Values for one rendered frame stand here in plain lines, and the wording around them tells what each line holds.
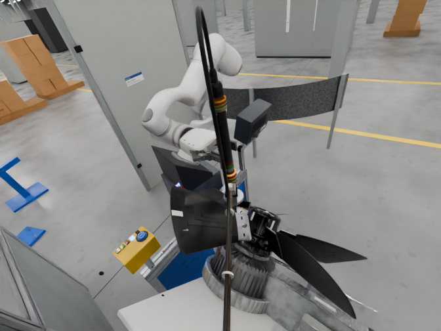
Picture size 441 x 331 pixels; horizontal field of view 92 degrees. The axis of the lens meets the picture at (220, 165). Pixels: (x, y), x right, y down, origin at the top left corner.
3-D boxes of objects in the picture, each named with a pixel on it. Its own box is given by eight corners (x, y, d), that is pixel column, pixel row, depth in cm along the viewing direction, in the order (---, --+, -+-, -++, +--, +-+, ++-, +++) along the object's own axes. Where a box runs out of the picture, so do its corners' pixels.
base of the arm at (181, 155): (167, 150, 140) (177, 124, 136) (190, 157, 152) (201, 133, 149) (178, 161, 126) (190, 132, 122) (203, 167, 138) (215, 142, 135)
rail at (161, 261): (150, 284, 108) (144, 278, 103) (146, 280, 110) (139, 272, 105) (247, 176, 156) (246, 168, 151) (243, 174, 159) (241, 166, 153)
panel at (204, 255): (186, 314, 153) (154, 275, 111) (186, 314, 153) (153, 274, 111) (248, 230, 197) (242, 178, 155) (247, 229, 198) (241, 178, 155)
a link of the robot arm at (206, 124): (189, 129, 141) (203, 94, 137) (214, 140, 142) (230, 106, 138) (186, 129, 130) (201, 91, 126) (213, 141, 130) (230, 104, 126)
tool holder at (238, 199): (244, 209, 70) (241, 190, 64) (223, 211, 71) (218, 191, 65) (243, 190, 77) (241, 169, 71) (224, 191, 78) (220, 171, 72)
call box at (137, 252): (134, 276, 93) (123, 265, 86) (122, 263, 98) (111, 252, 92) (162, 247, 101) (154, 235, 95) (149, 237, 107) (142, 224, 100)
